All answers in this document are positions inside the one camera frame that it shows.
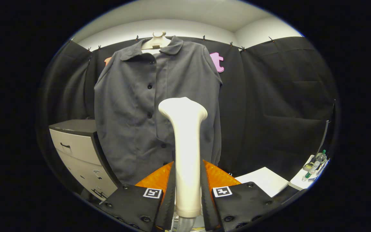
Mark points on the white mannequin torso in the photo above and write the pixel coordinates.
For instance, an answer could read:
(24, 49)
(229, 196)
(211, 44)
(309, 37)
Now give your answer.
(156, 42)

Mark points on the grey button shirt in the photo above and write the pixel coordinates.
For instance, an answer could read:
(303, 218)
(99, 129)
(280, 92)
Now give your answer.
(127, 129)

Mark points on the white garment steamer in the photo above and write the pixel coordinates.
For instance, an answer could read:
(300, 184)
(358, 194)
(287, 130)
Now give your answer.
(187, 154)

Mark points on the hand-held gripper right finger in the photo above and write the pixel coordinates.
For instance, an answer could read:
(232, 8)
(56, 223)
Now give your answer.
(206, 199)

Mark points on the grey drawer cabinet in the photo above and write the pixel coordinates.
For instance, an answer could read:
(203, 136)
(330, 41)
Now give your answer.
(76, 148)

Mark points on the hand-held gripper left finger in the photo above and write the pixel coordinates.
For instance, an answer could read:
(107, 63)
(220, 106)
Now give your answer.
(169, 199)

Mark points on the clear plastic bottle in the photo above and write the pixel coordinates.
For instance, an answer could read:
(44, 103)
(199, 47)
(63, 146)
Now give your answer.
(320, 157)

